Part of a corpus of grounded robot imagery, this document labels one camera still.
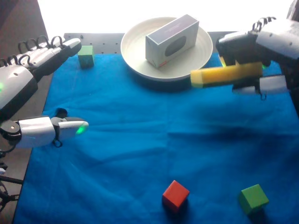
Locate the blue table cloth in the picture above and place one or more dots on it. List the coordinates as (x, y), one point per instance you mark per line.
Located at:
(140, 151)

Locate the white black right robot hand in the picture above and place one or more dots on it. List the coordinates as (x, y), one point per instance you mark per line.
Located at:
(278, 39)

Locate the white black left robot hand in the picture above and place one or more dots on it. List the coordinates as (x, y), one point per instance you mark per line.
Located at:
(16, 81)

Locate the round white plate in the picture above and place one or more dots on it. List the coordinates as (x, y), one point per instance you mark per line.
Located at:
(133, 51)

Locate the yellow green wavy sponge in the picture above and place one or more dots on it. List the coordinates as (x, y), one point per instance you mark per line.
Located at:
(222, 74)

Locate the black stand legs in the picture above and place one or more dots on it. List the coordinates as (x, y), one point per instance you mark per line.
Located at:
(11, 180)

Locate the grey rectangular box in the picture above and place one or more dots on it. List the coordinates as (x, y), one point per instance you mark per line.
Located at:
(168, 32)

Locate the small green cube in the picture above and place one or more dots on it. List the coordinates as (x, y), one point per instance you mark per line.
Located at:
(86, 56)

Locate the large green cube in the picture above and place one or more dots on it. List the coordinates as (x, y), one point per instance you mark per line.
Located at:
(253, 197)

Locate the large red cube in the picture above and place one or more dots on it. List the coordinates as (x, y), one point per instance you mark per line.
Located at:
(175, 193)

